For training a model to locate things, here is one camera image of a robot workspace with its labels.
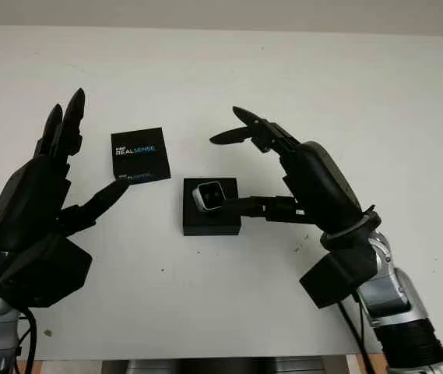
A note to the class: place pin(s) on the black open box base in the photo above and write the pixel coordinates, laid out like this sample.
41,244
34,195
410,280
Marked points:
209,224

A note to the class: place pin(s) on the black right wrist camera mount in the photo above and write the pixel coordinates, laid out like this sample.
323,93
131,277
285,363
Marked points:
338,276

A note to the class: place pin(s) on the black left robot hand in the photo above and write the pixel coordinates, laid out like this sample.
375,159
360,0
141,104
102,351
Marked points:
30,202

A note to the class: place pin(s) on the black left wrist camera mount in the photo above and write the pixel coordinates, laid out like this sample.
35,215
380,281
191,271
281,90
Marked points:
46,272

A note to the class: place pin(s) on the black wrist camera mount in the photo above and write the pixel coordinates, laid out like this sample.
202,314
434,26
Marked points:
338,276
46,272

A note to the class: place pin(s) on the silver RealSense camera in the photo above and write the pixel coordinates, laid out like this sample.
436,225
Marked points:
207,196

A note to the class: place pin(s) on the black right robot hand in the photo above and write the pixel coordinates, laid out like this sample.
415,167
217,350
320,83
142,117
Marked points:
322,183

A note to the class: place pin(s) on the black RealSense box lid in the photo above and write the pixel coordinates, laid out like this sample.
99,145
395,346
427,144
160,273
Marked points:
139,163

